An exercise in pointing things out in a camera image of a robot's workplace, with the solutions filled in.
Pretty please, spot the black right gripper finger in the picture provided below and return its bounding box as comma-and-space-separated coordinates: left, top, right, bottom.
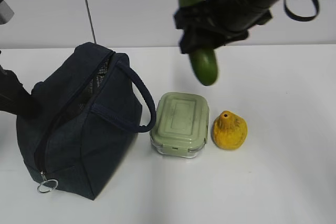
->
179, 28, 226, 54

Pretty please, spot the yellow squash toy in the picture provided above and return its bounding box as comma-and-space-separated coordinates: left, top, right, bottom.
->
212, 111, 248, 151

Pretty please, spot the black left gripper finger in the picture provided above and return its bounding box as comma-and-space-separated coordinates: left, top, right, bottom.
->
1, 67, 42, 118

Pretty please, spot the green cucumber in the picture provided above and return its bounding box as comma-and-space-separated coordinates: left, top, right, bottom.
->
178, 0, 218, 86

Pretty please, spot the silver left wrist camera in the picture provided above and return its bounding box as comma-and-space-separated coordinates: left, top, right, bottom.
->
0, 0, 14, 25

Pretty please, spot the dark blue lunch bag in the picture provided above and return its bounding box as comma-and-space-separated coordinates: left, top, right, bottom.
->
16, 42, 156, 200

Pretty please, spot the silver zipper pull ring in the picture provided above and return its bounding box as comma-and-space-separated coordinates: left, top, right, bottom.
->
37, 172, 59, 195

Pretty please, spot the green lidded glass food container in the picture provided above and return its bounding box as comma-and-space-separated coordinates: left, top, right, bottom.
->
150, 92, 209, 158

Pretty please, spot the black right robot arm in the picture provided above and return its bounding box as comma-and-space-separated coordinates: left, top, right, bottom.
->
174, 0, 319, 54

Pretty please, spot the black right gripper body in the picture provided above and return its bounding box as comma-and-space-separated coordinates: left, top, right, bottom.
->
174, 0, 272, 45

